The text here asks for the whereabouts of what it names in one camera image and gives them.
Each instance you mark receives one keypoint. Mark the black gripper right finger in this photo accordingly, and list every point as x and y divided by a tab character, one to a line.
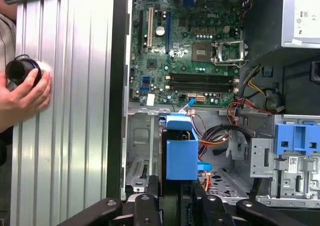
213	211

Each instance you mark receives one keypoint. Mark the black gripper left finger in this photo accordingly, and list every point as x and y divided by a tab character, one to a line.
145	211

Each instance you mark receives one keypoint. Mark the hard disk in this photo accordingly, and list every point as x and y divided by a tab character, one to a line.
181	158

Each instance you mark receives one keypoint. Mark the metal disk bay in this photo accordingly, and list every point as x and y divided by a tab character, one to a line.
140	135

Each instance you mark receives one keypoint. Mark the person's right hand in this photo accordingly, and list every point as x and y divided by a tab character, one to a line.
27	98

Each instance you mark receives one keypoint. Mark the metal optical drive cage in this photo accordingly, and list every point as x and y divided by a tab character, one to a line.
260	155

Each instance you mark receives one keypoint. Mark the blue drive bay latch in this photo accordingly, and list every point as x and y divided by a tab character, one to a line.
283	135

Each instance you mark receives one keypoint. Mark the black RAM slot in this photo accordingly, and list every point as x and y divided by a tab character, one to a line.
200	89
200	75
200	84
200	79

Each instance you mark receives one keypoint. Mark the open black PC case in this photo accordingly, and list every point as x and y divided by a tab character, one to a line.
117	85

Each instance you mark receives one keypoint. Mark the green motherboard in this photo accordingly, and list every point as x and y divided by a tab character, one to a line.
180	68

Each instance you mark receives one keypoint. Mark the CPU socket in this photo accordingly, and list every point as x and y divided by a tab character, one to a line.
202	52

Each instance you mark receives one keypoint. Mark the metal socket cover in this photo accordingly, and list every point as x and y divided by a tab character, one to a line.
241	51

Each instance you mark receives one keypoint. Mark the blue expansion slot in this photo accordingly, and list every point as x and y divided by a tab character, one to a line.
168	33

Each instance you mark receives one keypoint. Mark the black expansion slot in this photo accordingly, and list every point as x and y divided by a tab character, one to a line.
140	30

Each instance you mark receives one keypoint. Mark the silver coin battery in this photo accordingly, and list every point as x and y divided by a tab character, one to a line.
160	31

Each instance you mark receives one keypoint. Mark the cream expansion slot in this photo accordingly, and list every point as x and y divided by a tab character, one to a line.
150	28

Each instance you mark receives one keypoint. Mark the grey power supply unit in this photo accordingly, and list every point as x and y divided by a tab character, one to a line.
305	15

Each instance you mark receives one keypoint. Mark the person's trunk beige shirt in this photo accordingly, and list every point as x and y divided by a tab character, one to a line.
6	35

